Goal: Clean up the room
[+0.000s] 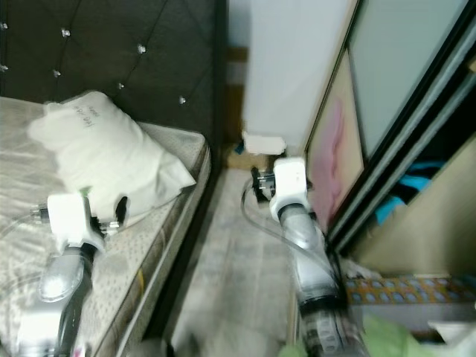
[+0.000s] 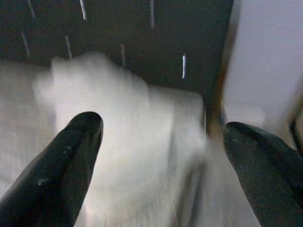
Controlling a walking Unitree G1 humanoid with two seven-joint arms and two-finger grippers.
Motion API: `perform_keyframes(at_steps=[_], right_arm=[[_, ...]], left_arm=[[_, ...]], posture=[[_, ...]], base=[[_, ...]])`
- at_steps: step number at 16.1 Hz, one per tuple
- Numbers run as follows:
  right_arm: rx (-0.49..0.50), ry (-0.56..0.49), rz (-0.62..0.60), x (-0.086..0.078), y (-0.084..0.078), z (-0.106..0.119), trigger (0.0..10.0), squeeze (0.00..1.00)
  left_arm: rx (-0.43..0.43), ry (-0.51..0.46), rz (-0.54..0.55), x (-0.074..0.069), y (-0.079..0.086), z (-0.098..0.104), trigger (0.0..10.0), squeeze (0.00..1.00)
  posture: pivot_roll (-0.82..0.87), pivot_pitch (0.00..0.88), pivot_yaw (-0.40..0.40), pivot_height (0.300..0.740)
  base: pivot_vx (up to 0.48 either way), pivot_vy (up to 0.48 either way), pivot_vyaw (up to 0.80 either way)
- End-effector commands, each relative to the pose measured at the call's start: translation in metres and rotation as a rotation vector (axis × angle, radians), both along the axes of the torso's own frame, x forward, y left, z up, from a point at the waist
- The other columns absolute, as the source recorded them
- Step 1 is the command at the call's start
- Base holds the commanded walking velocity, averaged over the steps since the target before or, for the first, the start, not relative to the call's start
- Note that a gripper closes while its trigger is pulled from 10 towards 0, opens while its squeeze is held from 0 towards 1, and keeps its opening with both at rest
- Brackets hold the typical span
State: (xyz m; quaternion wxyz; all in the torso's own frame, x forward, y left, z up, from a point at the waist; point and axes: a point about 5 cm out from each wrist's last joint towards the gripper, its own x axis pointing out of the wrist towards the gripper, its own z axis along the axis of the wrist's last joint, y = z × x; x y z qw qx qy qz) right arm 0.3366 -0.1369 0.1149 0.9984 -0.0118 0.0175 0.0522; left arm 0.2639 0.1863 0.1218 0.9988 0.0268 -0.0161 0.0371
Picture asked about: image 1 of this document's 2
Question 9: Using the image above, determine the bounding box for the white pillow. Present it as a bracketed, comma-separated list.
[28, 90, 199, 228]

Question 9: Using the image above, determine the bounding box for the white quilted mattress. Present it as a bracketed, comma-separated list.
[0, 97, 210, 357]

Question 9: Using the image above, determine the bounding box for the blue clothing item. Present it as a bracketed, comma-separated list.
[374, 160, 446, 226]

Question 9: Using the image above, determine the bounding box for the black tufted headboard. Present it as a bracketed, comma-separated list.
[0, 0, 230, 153]

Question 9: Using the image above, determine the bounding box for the beige wooden board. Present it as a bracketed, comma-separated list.
[350, 160, 476, 277]

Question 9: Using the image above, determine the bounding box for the colourful patterned mat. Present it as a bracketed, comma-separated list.
[341, 274, 476, 307]

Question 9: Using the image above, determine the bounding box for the frosted glass sliding wardrobe door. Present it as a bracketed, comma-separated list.
[301, 0, 476, 254]

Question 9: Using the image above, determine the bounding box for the light green cloth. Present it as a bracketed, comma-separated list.
[296, 312, 447, 357]

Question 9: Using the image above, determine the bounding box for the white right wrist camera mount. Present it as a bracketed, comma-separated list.
[271, 156, 310, 218]

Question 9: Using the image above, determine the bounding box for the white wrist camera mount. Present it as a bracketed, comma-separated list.
[271, 156, 310, 218]
[47, 191, 109, 252]

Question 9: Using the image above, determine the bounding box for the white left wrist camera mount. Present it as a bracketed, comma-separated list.
[47, 191, 109, 252]

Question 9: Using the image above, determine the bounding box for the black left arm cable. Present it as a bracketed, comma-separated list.
[0, 205, 50, 246]

